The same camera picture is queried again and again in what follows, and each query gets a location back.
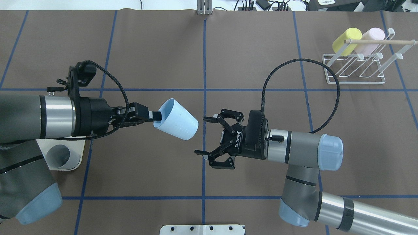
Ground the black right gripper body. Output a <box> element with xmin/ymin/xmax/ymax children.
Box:
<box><xmin>221</xmin><ymin>110</ymin><xmax>268</xmax><ymax>160</ymax></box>

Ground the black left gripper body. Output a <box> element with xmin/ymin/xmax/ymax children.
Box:
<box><xmin>71</xmin><ymin>97</ymin><xmax>154</xmax><ymax>137</ymax></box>

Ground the light blue cup front row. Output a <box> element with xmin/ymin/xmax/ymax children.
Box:
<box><xmin>153</xmin><ymin>98</ymin><xmax>199</xmax><ymax>140</ymax></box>

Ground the grey plastic cup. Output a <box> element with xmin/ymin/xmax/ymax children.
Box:
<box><xmin>44</xmin><ymin>144</ymin><xmax>82</xmax><ymax>171</ymax></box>

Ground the yellow plastic cup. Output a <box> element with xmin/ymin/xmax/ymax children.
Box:
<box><xmin>332</xmin><ymin>28</ymin><xmax>362</xmax><ymax>57</ymax></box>

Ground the pink plastic cup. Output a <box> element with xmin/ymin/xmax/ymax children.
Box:
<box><xmin>354</xmin><ymin>27</ymin><xmax>386</xmax><ymax>56</ymax></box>

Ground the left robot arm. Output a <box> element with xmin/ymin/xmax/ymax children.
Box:
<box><xmin>0</xmin><ymin>94</ymin><xmax>162</xmax><ymax>225</ymax></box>

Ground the white cup tray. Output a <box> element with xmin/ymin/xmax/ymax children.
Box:
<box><xmin>36</xmin><ymin>139</ymin><xmax>85</xmax><ymax>171</ymax></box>

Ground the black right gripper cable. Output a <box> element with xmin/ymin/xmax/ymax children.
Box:
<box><xmin>261</xmin><ymin>58</ymin><xmax>341</xmax><ymax>134</ymax></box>

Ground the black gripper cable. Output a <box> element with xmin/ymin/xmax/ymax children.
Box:
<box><xmin>49</xmin><ymin>61</ymin><xmax>129</xmax><ymax>140</ymax></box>
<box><xmin>261</xmin><ymin>58</ymin><xmax>341</xmax><ymax>134</ymax></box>

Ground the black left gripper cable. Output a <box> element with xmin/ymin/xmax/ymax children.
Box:
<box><xmin>49</xmin><ymin>61</ymin><xmax>129</xmax><ymax>140</ymax></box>

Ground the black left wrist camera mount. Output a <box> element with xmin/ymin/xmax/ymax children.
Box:
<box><xmin>47</xmin><ymin>61</ymin><xmax>97</xmax><ymax>99</ymax></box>

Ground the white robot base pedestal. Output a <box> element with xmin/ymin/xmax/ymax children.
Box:
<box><xmin>159</xmin><ymin>224</ymin><xmax>246</xmax><ymax>235</ymax></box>

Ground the aluminium frame post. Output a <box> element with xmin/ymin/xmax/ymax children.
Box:
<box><xmin>197</xmin><ymin>0</ymin><xmax>213</xmax><ymax>15</ymax></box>

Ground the white wire dish rack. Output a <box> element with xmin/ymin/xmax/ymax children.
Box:
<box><xmin>322</xmin><ymin>28</ymin><xmax>417</xmax><ymax>85</ymax></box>

